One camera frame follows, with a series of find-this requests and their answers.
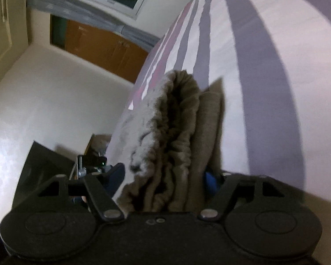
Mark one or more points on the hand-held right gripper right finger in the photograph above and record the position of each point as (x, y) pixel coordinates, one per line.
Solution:
(211, 181)

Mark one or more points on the grey towel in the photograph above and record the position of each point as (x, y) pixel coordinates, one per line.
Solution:
(182, 132)

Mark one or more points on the grey curtain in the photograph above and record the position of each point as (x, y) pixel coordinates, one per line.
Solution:
(85, 13)

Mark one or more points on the striped bedsheet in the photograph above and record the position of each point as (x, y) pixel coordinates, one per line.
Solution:
(306, 88)

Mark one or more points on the cardboard box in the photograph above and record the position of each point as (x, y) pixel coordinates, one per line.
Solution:
(99, 143)

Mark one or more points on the wooden cabinet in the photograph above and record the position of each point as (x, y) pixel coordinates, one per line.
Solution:
(104, 49)

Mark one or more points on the dark flat panel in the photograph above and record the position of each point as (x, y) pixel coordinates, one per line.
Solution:
(44, 162)

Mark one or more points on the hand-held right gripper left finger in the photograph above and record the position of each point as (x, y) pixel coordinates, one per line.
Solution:
(116, 174)

